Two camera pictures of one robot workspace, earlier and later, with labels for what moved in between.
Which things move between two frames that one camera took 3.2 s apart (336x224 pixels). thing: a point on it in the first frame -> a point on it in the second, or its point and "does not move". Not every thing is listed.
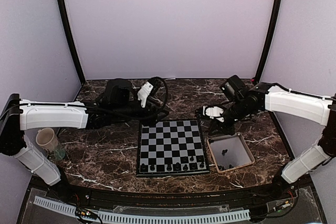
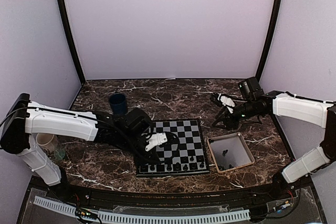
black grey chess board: [171, 147] does not move
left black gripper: [149, 118] -> [148, 158]
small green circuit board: [85, 213] does not move
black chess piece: [169, 168] does not move
